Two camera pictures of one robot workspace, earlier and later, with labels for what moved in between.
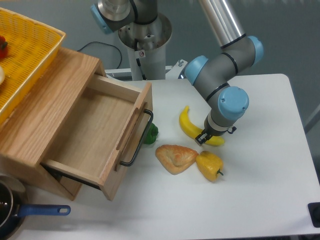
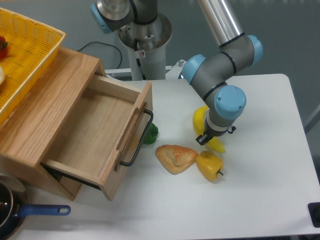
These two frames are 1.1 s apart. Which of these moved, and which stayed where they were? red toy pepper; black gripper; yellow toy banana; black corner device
Moved: yellow toy banana
Stayed: red toy pepper; black corner device; black gripper
